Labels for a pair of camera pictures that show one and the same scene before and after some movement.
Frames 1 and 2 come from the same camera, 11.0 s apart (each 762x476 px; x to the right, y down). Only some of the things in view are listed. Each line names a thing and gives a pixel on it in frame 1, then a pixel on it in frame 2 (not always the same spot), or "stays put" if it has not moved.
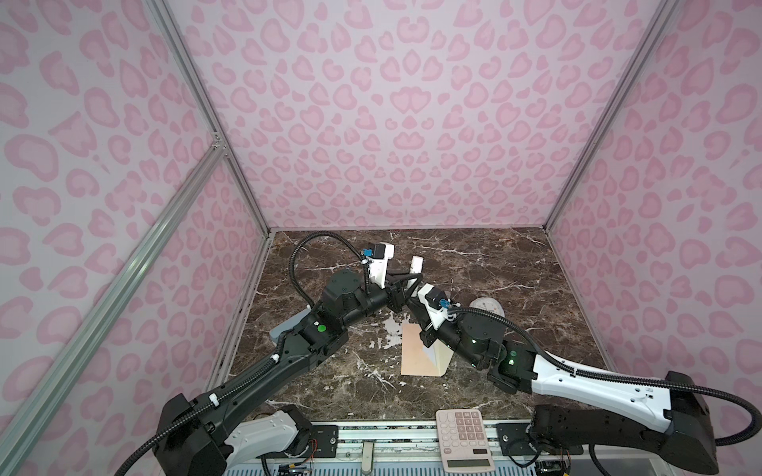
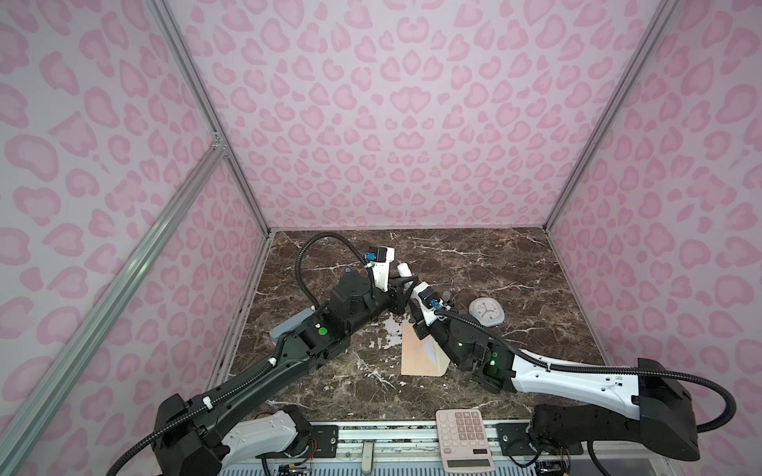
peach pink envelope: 420,360 stays put
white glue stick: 416,264 to 404,270
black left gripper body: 394,299 stays put
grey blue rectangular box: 275,332 stays put
